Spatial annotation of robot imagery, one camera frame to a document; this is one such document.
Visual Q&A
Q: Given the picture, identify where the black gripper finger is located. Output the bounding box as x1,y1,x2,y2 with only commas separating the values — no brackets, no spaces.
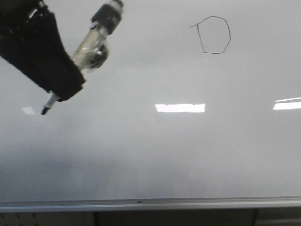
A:
0,0,85,101

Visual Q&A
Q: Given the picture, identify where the black dry-erase marker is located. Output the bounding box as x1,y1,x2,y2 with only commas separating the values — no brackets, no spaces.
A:
41,0,124,115

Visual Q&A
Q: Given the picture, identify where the white whiteboard with aluminium frame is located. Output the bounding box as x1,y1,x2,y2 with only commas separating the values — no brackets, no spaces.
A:
0,0,301,212

